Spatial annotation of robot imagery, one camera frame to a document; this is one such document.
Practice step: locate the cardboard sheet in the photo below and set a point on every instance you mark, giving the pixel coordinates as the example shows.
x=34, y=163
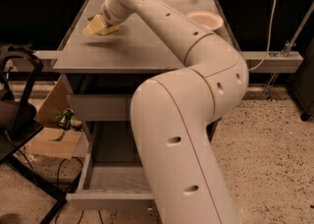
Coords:
x=53, y=140

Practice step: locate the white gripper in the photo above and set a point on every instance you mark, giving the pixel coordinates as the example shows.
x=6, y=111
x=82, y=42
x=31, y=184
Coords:
x=109, y=15

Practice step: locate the green and yellow sponge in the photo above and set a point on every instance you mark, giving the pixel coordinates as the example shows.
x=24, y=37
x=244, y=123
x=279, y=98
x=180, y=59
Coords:
x=110, y=29

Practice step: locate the grey drawer cabinet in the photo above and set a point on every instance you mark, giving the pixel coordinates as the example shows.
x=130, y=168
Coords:
x=108, y=47

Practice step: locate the grey upper drawer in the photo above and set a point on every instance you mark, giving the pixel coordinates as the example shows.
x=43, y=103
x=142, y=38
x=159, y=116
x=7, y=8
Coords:
x=100, y=107

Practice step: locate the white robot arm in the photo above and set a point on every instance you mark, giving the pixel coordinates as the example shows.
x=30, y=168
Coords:
x=186, y=182

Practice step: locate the open grey lower drawer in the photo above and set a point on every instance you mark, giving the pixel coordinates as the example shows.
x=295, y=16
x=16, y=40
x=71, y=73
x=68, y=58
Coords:
x=112, y=176

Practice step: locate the white paper bowl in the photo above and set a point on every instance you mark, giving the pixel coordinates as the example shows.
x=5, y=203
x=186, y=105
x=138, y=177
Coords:
x=207, y=19

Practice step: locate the green crumpled package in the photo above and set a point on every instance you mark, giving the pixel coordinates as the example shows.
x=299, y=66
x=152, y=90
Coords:
x=68, y=121

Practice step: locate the black chair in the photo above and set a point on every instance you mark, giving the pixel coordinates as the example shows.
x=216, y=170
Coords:
x=18, y=125

